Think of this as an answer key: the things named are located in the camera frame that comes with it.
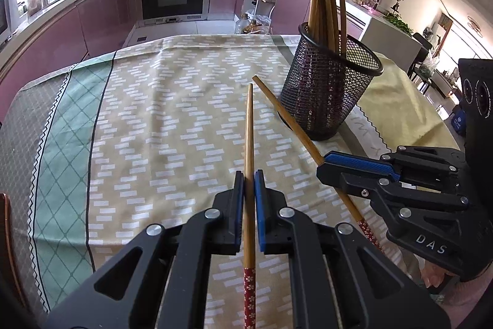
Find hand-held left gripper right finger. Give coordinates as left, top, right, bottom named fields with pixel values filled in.
left=254, top=170, right=451, bottom=329

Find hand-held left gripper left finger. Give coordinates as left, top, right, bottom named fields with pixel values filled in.
left=44, top=171, right=247, bottom=329

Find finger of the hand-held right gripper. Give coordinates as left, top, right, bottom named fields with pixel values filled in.
left=316, top=161, right=472, bottom=278
left=324, top=146, right=468, bottom=195

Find single red-handled chopstick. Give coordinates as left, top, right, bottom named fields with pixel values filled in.
left=252, top=75, right=388, bottom=254
left=242, top=83, right=257, bottom=329

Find black mesh utensil holder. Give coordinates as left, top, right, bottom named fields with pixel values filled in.
left=278, top=23, right=384, bottom=142

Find person's right forearm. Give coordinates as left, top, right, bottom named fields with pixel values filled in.
left=418, top=275, right=488, bottom=329

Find person's right hand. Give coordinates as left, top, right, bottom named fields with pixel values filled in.
left=421, top=263, right=447, bottom=289

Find yellow cloth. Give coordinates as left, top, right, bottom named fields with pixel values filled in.
left=347, top=51, right=461, bottom=156

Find patterned beige green tablecloth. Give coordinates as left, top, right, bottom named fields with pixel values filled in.
left=0, top=34, right=436, bottom=329

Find white counter island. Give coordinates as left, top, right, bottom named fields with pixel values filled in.
left=364, top=19, right=428, bottom=77

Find green plant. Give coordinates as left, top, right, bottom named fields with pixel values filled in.
left=385, top=14, right=414, bottom=35

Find oil bottles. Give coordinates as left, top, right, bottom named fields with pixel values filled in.
left=236, top=14, right=272, bottom=35

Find wooden chair back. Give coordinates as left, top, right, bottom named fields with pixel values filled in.
left=0, top=192, right=27, bottom=314

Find white microwave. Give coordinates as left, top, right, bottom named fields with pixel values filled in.
left=0, top=0, right=18, bottom=44

